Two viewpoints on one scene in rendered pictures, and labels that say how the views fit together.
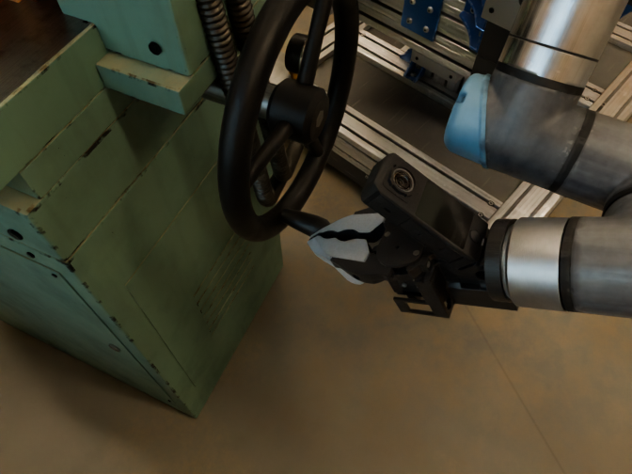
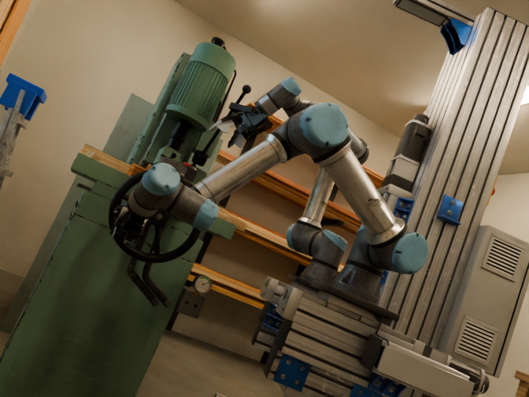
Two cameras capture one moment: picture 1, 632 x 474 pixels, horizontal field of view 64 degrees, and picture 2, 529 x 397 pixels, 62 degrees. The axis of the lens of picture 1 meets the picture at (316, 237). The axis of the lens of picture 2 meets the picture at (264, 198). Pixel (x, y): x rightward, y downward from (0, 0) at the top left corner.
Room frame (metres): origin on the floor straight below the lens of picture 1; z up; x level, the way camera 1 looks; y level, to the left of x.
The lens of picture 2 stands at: (-0.39, -1.13, 0.77)
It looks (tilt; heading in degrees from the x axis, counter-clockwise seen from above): 9 degrees up; 44
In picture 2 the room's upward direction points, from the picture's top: 23 degrees clockwise
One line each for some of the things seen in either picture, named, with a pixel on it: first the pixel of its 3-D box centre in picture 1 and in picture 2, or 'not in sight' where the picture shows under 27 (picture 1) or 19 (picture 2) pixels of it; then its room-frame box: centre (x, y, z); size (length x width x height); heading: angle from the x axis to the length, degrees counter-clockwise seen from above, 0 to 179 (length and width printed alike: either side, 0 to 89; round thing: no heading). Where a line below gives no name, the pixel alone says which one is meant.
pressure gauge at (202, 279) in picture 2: (298, 58); (201, 286); (0.69, 0.03, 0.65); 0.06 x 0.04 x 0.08; 155
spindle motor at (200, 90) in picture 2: not in sight; (201, 87); (0.54, 0.33, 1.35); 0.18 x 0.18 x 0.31
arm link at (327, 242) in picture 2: not in sight; (329, 247); (1.18, -0.08, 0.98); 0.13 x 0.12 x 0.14; 97
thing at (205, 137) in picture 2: not in sight; (207, 139); (0.77, 0.46, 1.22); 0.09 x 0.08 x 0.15; 65
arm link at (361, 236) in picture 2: not in sight; (373, 246); (0.84, -0.46, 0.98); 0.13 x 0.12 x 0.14; 62
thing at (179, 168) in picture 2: not in sight; (177, 168); (0.47, 0.14, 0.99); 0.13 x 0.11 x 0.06; 155
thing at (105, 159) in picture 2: not in sight; (157, 185); (0.56, 0.34, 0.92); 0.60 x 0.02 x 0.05; 155
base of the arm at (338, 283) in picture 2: not in sight; (359, 281); (0.85, -0.45, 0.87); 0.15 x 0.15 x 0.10
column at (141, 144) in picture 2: not in sight; (167, 138); (0.66, 0.59, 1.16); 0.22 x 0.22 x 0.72; 65
